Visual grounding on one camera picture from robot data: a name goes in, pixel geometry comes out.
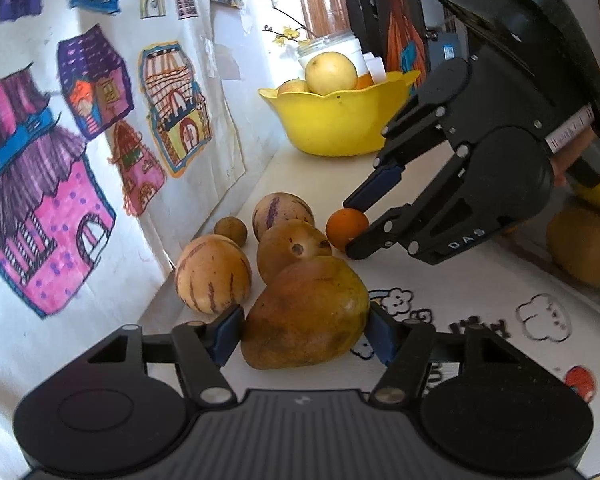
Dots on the striped pepino melon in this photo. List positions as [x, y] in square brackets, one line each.
[282, 211]
[212, 274]

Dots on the large green-brown mango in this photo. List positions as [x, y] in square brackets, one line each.
[305, 312]

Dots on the small brown round kiwi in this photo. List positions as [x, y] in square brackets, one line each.
[231, 230]

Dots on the brownish yellow pear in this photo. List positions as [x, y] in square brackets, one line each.
[290, 250]

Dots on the brown kiwi with sticker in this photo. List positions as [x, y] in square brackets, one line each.
[582, 245]

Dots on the orange in yellow bowl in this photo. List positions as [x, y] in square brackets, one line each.
[365, 81]

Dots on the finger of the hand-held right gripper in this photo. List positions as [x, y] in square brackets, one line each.
[375, 237]
[375, 187]

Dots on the white printed table mat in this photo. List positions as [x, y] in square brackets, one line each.
[480, 290]

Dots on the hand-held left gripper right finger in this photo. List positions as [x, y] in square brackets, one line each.
[380, 335]

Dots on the metal tray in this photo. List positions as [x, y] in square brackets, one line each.
[535, 260]

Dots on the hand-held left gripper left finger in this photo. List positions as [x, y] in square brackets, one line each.
[227, 332]

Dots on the white paper card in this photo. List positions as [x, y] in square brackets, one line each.
[375, 66]

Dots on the white jar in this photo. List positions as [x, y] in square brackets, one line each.
[330, 42]

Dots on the yellow plastic bowl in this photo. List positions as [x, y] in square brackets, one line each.
[335, 125]

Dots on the blue grey box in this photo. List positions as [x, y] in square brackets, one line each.
[447, 47]

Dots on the painting of woman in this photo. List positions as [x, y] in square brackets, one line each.
[402, 25]

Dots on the pale yellow round pear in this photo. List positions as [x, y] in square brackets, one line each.
[331, 74]
[292, 86]

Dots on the person's right hand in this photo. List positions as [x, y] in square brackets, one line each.
[567, 157]

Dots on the houses drawing on paper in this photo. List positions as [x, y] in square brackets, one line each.
[55, 160]

